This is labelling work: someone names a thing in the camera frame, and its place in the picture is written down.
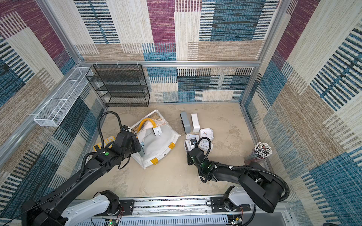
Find light blue twin-bell clock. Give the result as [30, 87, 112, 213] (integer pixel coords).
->
[138, 141, 145, 157]

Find white digital clock back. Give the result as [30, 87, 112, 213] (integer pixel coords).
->
[198, 139, 214, 152]

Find small white gadget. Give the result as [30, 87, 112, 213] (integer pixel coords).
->
[186, 134, 199, 145]

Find white canvas tote bag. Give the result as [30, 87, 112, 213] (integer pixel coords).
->
[131, 110, 180, 169]

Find white square alarm clock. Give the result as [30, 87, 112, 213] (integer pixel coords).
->
[199, 128, 214, 141]

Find white cube digital clock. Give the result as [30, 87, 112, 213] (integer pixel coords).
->
[191, 113, 200, 133]

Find grey white device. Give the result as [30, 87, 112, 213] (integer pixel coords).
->
[180, 112, 191, 134]

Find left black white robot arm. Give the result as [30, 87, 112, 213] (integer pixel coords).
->
[18, 111, 142, 226]

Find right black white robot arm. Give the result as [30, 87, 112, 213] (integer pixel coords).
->
[185, 137, 290, 213]

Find white box in bag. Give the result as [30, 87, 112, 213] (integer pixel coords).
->
[184, 140, 193, 152]

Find small white cube clock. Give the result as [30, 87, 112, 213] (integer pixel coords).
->
[153, 127, 162, 136]

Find black mesh shelf rack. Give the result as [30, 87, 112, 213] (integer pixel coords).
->
[85, 64, 150, 107]

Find cup of pencils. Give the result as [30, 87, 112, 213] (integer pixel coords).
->
[244, 142, 273, 165]

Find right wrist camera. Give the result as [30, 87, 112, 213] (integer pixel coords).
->
[189, 138, 198, 146]

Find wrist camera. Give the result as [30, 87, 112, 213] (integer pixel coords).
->
[121, 125, 130, 132]
[189, 138, 198, 146]

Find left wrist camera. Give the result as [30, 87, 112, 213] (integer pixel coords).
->
[121, 125, 130, 132]

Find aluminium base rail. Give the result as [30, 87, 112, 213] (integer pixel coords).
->
[50, 193, 292, 226]

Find white wire mesh basket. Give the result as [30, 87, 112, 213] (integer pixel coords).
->
[34, 67, 90, 127]

